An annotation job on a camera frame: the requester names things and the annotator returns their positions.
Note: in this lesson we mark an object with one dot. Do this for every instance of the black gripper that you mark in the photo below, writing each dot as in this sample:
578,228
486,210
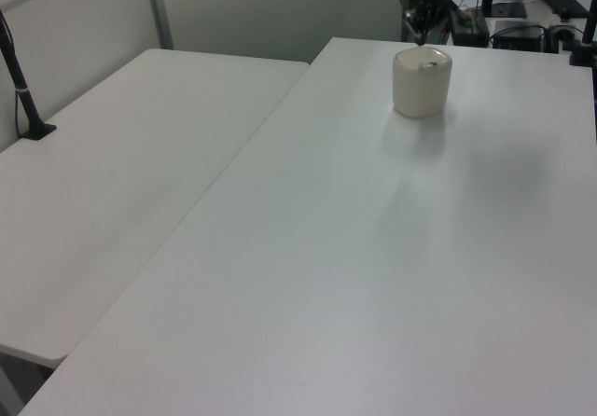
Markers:
426,1

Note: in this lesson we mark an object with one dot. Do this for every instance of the cream trash bin lid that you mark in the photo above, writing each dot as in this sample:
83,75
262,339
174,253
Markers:
420,59

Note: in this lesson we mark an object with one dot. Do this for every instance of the cream plastic trash bin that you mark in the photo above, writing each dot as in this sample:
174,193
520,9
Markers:
420,94

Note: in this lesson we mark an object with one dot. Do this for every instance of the black device with green part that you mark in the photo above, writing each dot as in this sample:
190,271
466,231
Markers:
471,29

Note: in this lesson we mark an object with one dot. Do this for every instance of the black box device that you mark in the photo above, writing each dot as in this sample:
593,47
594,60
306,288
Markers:
517,33

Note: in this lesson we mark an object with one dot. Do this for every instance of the white adjacent table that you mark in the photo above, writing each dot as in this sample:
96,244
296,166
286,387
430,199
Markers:
116,164

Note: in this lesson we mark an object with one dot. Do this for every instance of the black clamped camera pole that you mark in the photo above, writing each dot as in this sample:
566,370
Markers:
587,38

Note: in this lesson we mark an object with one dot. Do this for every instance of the grey metal partition post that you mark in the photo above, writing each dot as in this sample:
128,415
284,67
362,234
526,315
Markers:
158,5

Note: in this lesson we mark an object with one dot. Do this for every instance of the black camera pole with base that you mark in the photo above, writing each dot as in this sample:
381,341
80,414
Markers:
23,94

